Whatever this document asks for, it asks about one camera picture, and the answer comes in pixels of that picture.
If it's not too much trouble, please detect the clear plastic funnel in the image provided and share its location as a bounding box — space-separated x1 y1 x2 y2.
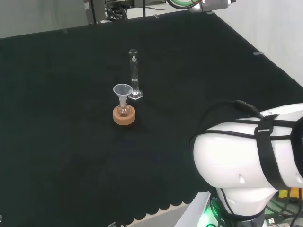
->
113 83 132 106

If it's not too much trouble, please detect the cork ring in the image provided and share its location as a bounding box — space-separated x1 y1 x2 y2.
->
112 105 137 126

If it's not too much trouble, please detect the clear glass graduated cylinder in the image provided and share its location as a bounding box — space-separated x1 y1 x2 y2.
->
128 49 144 101

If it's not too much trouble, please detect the black bench cloth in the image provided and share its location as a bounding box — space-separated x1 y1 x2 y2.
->
0 10 303 225

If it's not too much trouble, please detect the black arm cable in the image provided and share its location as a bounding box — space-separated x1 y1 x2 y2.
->
197 99 264 140

